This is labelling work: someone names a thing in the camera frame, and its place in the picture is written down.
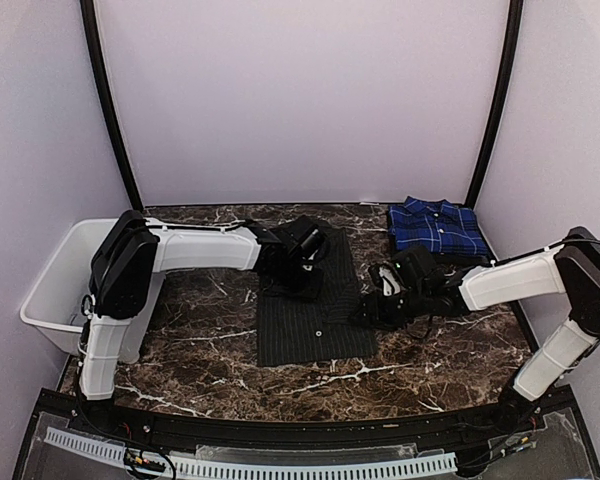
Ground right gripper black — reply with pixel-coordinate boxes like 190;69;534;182
348;284;430;331

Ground black pinstriped long sleeve shirt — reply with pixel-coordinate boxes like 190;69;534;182
256;222;378;367

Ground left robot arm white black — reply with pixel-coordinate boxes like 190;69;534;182
76;210;328;436

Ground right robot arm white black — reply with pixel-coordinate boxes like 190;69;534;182
349;227;600;434

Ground blue plaid folded shirt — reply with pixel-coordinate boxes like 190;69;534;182
388;197;489;257

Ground white plastic bin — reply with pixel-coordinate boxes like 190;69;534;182
20;211;164;364

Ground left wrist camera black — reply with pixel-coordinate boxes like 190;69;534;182
279;215;330;265

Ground black front rail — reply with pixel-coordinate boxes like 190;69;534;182
34;388;576;446

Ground white slotted cable duct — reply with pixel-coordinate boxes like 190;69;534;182
44;427;457;479

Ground right black frame post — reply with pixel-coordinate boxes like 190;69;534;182
464;0;524;208

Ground black frame post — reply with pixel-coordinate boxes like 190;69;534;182
464;0;524;208
79;0;144;211

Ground left black frame post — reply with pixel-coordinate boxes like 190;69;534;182
79;0;144;211

